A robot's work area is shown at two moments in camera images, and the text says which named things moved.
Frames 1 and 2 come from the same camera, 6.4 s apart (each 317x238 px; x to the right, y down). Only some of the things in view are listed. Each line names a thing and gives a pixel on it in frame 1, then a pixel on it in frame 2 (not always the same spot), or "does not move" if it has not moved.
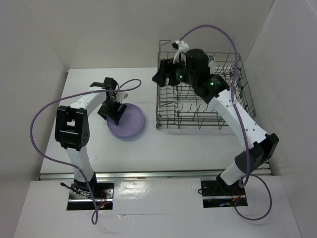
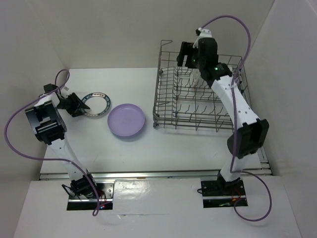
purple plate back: (131, 123) does not move
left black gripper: (102, 112) -> (77, 104)
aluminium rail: (145, 174) does not move
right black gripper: (167, 68) -> (186, 49)
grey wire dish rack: (181, 106) does not move
